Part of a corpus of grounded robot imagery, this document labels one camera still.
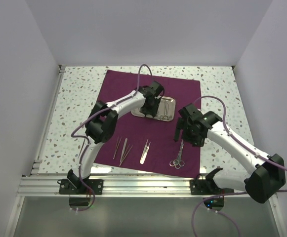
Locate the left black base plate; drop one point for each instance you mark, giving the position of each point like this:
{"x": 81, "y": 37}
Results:
{"x": 67, "y": 188}

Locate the aluminium rail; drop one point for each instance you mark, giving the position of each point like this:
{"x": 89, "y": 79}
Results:
{"x": 115, "y": 186}
{"x": 39, "y": 153}

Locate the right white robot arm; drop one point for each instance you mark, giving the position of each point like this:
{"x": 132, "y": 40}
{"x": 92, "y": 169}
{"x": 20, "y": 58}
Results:
{"x": 264, "y": 174}

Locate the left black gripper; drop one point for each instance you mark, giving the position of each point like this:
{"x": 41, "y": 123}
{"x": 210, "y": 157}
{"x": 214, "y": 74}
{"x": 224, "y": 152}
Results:
{"x": 152, "y": 111}

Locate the aluminium left side rail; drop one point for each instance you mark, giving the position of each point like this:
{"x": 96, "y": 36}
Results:
{"x": 39, "y": 153}

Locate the aluminium front rail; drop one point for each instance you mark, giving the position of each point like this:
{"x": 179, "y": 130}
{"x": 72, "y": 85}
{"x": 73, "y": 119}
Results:
{"x": 115, "y": 186}

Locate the steel surgical forceps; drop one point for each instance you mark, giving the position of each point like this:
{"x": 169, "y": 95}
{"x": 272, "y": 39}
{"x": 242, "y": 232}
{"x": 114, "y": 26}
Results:
{"x": 117, "y": 147}

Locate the purple surgical cloth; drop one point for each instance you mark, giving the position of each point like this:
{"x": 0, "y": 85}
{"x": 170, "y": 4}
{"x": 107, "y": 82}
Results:
{"x": 137, "y": 130}

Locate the steel instrument tray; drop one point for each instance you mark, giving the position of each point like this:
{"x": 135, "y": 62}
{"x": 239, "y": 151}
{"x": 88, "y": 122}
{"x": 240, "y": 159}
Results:
{"x": 160, "y": 108}

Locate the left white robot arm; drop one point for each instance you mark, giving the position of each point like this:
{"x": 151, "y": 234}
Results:
{"x": 101, "y": 125}

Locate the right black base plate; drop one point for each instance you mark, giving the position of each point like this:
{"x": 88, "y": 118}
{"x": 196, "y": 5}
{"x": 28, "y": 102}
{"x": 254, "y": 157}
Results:
{"x": 202, "y": 187}

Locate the steel scalpel handle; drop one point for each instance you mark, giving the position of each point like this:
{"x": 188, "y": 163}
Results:
{"x": 147, "y": 150}
{"x": 144, "y": 152}

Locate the steel surgical scissors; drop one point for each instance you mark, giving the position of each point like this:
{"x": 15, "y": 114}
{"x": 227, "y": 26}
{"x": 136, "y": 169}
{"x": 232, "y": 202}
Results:
{"x": 178, "y": 162}

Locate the steel hemostat clamp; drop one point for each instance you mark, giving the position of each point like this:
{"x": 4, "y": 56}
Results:
{"x": 165, "y": 116}

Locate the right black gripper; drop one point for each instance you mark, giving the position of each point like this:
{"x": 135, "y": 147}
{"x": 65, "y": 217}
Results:
{"x": 198, "y": 141}

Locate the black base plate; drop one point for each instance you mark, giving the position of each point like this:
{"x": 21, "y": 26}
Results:
{"x": 202, "y": 187}
{"x": 67, "y": 188}

